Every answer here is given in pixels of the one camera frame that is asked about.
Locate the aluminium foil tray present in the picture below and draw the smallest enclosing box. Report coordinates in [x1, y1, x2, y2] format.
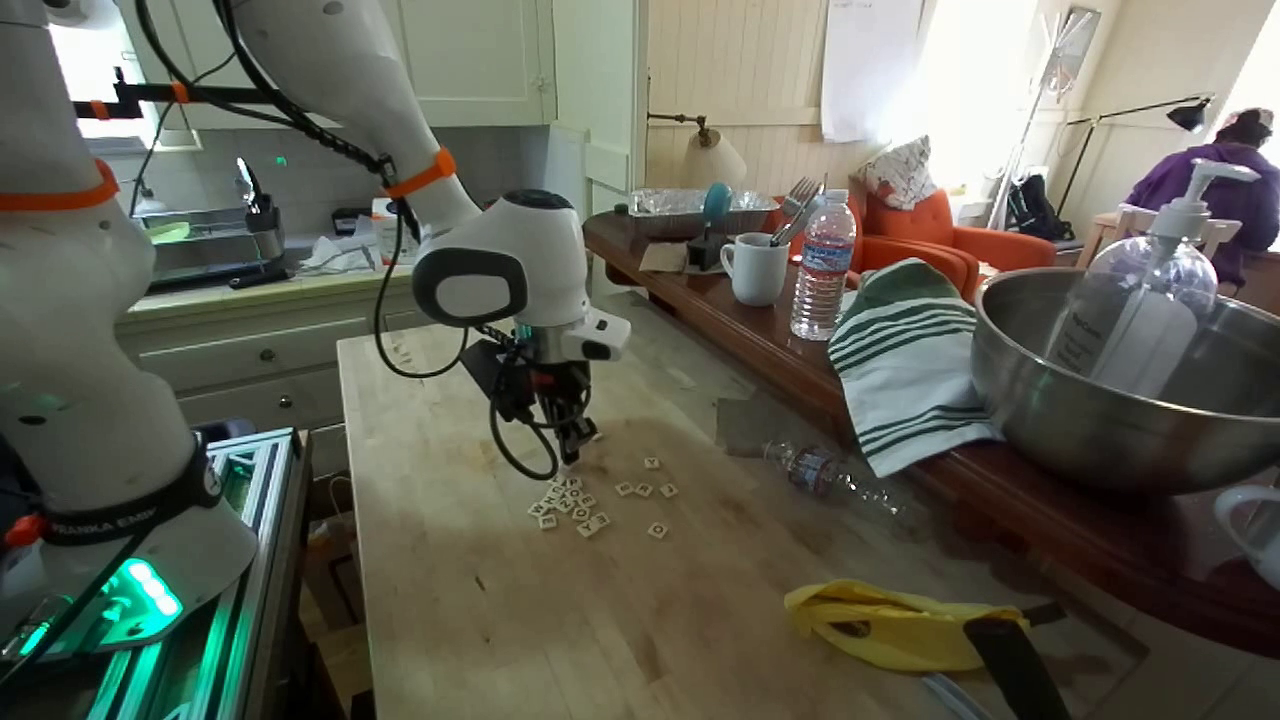
[624, 185, 784, 223]

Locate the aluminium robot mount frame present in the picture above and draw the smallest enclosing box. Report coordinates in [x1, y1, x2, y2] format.
[0, 425, 315, 720]

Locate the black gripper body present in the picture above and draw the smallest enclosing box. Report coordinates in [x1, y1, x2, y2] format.
[523, 355, 600, 434]

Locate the brown cardboard sheet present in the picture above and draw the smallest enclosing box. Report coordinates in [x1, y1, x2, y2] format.
[632, 238, 701, 280]

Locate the person in purple shirt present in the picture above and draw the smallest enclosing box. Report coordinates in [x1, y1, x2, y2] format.
[1120, 103, 1280, 292]

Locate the stainless steel mixing bowl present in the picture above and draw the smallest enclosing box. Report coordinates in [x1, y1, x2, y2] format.
[968, 264, 1280, 502]

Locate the black backpack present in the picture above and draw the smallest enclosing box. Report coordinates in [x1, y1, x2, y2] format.
[1006, 172, 1071, 243]

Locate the stainless steel counter appliance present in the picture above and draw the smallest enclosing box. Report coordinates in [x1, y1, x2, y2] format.
[130, 197, 272, 292]

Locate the white drawer cabinet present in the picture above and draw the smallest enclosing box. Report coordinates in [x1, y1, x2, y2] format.
[114, 268, 474, 441]

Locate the table lamp with cream shade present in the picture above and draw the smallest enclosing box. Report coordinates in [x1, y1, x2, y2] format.
[644, 107, 754, 191]

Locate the white dust mop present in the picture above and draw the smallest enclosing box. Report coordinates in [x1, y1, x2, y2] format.
[984, 0, 1110, 231]

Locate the white ceramic mug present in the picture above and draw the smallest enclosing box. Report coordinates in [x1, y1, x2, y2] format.
[1209, 479, 1280, 595]
[716, 227, 797, 314]

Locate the green striped white towel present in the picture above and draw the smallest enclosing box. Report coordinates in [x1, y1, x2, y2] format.
[826, 252, 1009, 483]

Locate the black handled knife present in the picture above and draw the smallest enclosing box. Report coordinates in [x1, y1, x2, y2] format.
[960, 607, 1081, 720]

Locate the clear pump sanitizer bottle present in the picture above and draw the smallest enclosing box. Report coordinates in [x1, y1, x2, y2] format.
[1039, 151, 1264, 403]

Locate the white wall cabinet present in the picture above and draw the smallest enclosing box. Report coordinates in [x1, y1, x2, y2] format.
[379, 0, 563, 131]

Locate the clear plastic water bottle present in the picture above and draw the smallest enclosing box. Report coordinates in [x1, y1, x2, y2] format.
[784, 185, 866, 347]

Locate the dark brown wooden side table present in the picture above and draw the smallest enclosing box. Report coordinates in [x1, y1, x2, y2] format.
[579, 205, 1280, 665]

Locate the black base block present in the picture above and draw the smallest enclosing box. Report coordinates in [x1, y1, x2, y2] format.
[684, 220, 732, 278]

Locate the orange armchair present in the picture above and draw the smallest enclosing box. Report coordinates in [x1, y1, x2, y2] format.
[766, 176, 1065, 303]

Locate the white hanging wall sheet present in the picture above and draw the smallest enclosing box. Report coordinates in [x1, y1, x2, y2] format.
[815, 0, 933, 149]

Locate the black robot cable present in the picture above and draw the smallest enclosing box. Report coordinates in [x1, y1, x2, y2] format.
[133, 0, 568, 483]

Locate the patterned white pillow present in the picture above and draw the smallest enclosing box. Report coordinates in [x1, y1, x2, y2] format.
[856, 131, 944, 217]

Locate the black floor lamp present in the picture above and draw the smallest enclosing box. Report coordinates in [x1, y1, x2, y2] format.
[1056, 92, 1221, 227]

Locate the white crumpled cloth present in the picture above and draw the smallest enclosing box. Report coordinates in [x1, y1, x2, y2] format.
[295, 217, 391, 280]

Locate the black rod with orange clamps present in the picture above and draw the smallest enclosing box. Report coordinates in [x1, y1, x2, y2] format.
[71, 77, 291, 122]

